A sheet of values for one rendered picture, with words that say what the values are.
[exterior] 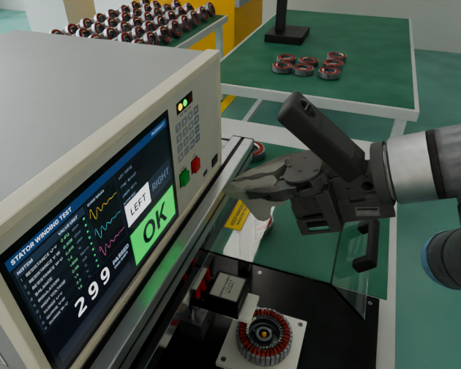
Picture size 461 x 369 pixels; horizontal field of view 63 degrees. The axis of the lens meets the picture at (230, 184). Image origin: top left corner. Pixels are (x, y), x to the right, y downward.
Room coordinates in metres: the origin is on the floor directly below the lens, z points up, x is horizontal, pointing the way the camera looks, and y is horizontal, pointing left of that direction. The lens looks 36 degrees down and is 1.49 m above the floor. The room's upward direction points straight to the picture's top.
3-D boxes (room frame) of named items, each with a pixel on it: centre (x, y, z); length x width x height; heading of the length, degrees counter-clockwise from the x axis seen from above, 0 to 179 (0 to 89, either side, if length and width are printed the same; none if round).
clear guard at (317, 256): (0.50, -0.08, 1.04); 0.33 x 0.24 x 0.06; 70
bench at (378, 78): (2.62, -0.65, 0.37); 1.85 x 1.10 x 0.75; 160
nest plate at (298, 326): (0.43, -0.07, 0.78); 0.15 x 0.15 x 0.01; 70
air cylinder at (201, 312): (0.48, 0.07, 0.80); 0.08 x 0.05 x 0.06; 160
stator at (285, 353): (0.43, -0.07, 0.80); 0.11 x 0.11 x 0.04
